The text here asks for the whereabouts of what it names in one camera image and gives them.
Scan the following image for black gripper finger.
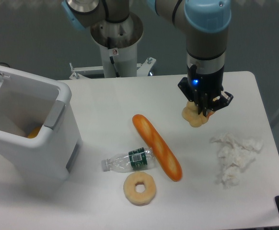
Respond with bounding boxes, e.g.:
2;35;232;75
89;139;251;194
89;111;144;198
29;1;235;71
194;92;203;114
202;93;211;117

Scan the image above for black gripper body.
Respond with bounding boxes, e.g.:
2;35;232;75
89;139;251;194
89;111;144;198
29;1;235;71
178;54;233;112

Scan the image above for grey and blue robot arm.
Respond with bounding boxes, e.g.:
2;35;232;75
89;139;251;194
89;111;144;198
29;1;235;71
62;0;233;116

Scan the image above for pale twisted bread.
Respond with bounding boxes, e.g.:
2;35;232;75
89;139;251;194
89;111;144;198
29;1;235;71
182;101;214;127

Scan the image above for orange item in trash can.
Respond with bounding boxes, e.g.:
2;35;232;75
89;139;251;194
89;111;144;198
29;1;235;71
27;126;41;138

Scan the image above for white trash can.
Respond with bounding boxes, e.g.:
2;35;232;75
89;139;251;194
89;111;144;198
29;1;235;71
0;66;82;193

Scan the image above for crumpled white tissue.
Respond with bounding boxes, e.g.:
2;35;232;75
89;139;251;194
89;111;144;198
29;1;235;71
210;133;263;189

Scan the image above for orange baguette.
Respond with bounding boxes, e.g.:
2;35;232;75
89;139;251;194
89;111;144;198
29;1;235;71
132;114;183;182

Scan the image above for clear plastic bottle green label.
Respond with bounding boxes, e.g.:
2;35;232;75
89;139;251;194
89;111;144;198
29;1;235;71
101;147;157;173

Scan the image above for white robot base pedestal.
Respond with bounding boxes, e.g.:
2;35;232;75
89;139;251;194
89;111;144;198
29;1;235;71
70;12;156;79

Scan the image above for round ring bread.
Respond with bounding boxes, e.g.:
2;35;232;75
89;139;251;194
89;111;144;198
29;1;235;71
123;172;156;206

